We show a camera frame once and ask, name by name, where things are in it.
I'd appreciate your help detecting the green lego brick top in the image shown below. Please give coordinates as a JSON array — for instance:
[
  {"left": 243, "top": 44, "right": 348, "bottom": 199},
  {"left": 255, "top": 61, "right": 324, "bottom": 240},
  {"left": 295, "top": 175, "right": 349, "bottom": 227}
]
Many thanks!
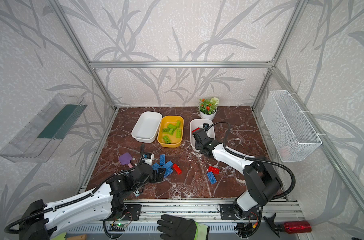
[{"left": 167, "top": 124, "right": 178, "bottom": 131}]

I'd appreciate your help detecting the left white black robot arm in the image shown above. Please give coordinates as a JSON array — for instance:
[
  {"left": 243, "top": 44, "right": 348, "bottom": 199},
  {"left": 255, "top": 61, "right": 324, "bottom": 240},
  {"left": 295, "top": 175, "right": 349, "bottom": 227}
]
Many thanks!
[{"left": 4, "top": 145, "right": 165, "bottom": 240}]

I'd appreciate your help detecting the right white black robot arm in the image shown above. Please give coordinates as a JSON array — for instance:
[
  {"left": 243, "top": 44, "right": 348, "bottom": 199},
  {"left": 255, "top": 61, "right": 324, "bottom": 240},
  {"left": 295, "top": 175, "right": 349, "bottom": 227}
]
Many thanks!
[{"left": 192, "top": 122, "right": 296, "bottom": 219}]

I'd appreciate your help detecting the large blue lego plate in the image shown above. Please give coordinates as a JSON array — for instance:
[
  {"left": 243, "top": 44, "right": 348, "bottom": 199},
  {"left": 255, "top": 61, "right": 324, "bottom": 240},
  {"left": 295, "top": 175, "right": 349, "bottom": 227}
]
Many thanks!
[{"left": 152, "top": 163, "right": 161, "bottom": 172}]

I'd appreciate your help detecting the teal toy spatula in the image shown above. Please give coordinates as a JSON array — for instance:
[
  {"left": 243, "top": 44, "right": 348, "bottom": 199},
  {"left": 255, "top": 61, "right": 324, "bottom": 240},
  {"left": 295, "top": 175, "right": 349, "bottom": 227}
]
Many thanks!
[{"left": 133, "top": 190, "right": 141, "bottom": 197}]

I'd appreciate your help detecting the blue lego brick upright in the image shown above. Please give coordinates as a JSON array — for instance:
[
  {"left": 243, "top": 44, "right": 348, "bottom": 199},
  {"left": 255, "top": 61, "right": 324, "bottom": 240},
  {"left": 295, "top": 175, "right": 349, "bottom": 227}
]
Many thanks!
[{"left": 159, "top": 154, "right": 165, "bottom": 166}]

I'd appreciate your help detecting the blue lego brick middle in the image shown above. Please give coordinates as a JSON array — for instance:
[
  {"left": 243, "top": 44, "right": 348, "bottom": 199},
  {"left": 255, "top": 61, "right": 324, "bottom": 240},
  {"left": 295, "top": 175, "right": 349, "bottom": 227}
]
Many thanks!
[{"left": 162, "top": 161, "right": 173, "bottom": 178}]

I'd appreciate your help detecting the right white rectangular bin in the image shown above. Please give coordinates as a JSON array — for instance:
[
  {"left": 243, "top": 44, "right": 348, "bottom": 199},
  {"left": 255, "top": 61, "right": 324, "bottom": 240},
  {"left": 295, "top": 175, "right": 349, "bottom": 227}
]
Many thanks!
[{"left": 190, "top": 119, "right": 216, "bottom": 152}]

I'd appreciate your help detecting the white rectangular bin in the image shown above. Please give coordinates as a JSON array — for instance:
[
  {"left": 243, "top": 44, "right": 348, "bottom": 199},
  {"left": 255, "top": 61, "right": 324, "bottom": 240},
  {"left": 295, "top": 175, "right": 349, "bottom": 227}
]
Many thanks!
[
  {"left": 190, "top": 119, "right": 216, "bottom": 152},
  {"left": 131, "top": 112, "right": 162, "bottom": 143}
]

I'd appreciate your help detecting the purple pink toy spatula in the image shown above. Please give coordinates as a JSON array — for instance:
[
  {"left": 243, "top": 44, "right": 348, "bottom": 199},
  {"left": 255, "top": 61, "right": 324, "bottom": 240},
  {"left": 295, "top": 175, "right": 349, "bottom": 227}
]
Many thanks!
[{"left": 118, "top": 153, "right": 133, "bottom": 168}]

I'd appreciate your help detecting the blue lego brick right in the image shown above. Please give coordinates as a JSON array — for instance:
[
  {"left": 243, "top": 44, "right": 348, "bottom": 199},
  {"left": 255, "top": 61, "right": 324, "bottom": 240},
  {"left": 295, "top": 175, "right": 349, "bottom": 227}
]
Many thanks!
[{"left": 207, "top": 172, "right": 217, "bottom": 185}]

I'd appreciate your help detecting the potted artificial flower plant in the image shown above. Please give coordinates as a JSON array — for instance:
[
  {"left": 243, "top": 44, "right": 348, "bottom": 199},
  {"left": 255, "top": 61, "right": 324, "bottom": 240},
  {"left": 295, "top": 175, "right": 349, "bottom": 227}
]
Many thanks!
[{"left": 199, "top": 97, "right": 220, "bottom": 121}]

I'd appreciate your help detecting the yellow rectangular bin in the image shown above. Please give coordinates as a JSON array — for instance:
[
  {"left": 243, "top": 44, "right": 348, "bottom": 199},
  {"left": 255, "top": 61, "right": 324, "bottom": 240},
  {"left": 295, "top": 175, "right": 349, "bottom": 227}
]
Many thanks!
[{"left": 157, "top": 116, "right": 184, "bottom": 148}]

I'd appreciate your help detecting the left white rectangular bin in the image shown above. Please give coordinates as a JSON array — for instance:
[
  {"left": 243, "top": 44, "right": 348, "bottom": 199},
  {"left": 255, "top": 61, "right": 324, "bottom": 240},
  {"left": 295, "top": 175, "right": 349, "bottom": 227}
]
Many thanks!
[{"left": 131, "top": 112, "right": 162, "bottom": 143}]

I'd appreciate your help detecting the black work glove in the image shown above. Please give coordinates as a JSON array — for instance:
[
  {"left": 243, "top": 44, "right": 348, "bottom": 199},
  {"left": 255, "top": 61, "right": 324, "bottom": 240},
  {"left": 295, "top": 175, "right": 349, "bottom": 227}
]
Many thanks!
[{"left": 157, "top": 215, "right": 210, "bottom": 240}]

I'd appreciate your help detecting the black clamp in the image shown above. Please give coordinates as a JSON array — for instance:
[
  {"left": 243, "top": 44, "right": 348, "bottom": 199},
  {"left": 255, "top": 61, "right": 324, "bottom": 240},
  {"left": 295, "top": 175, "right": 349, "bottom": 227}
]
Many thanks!
[{"left": 263, "top": 213, "right": 285, "bottom": 238}]

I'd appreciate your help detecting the red metal bottle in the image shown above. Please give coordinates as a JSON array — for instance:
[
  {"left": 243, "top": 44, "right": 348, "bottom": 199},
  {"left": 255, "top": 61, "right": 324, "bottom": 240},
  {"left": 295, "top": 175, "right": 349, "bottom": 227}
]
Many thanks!
[{"left": 283, "top": 221, "right": 312, "bottom": 234}]

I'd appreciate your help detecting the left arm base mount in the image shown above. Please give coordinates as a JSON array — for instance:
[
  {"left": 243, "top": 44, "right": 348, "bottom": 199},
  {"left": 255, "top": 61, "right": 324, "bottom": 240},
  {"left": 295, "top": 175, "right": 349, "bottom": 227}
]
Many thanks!
[{"left": 108, "top": 204, "right": 142, "bottom": 221}]

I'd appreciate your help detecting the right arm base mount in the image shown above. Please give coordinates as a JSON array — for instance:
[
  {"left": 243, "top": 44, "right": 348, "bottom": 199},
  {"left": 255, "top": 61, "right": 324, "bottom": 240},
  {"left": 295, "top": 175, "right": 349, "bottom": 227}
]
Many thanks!
[{"left": 217, "top": 204, "right": 261, "bottom": 221}]

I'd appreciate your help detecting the white wire mesh basket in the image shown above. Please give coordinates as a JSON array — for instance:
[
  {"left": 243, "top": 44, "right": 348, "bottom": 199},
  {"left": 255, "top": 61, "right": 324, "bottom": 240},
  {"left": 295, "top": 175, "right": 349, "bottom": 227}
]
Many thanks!
[{"left": 261, "top": 90, "right": 323, "bottom": 163}]

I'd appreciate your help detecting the clear plastic wall shelf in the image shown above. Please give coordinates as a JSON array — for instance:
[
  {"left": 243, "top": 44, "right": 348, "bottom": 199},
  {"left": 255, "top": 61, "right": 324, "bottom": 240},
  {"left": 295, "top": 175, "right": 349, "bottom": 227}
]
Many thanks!
[{"left": 0, "top": 94, "right": 87, "bottom": 163}]

